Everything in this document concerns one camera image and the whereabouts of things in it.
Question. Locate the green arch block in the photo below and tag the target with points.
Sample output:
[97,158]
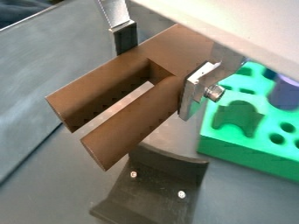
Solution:
[242,114]

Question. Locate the black curved fixture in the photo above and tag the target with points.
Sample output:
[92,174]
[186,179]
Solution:
[157,189]

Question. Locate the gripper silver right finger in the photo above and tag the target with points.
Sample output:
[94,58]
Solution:
[202,82]

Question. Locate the purple cylinder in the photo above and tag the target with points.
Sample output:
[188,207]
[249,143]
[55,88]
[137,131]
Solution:
[285,94]

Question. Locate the brown square-circle object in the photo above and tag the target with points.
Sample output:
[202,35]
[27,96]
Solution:
[148,74]

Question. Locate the green shape-sorter base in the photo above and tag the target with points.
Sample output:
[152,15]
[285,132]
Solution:
[272,150]

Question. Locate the gripper black-tipped left finger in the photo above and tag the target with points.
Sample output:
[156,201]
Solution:
[122,25]

